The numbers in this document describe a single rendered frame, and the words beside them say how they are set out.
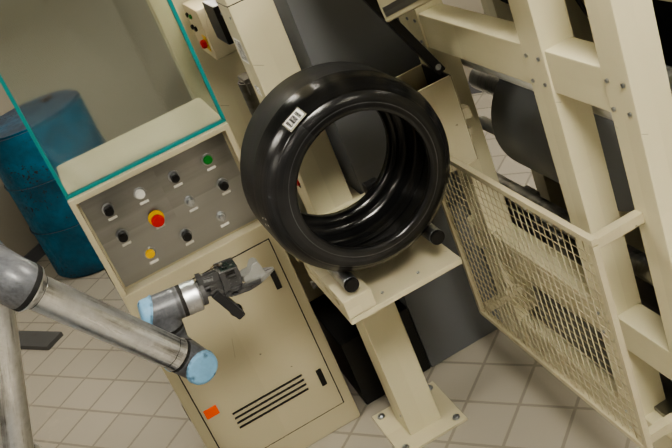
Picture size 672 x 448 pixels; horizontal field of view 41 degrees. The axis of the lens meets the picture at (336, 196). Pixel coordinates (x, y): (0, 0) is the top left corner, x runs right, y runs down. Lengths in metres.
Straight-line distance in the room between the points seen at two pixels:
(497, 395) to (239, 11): 1.66
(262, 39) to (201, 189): 0.62
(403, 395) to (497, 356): 0.48
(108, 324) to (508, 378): 1.68
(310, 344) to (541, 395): 0.83
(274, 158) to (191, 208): 0.74
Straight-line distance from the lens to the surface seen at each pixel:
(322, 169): 2.78
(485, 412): 3.34
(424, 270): 2.64
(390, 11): 2.59
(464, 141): 2.88
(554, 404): 3.29
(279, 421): 3.40
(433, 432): 3.32
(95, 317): 2.24
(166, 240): 3.03
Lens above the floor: 2.20
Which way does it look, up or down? 26 degrees down
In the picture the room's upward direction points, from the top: 22 degrees counter-clockwise
